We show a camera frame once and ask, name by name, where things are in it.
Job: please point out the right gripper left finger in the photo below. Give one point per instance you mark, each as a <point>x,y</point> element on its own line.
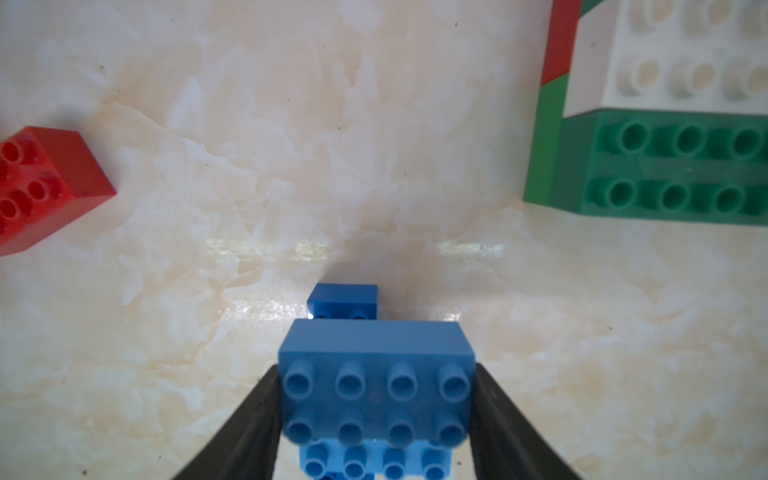
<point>246,446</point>

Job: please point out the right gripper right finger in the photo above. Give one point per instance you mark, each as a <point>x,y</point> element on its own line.
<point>504,444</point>

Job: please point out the light blue lego brick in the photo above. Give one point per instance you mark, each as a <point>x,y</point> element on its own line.
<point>343,301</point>

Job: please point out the small red lego brick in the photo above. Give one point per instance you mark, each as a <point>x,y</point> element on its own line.
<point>562,30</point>

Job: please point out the white lego brick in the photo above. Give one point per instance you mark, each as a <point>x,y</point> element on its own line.
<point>688,56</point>

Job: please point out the small green lego brick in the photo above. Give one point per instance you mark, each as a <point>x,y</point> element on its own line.
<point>546,135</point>

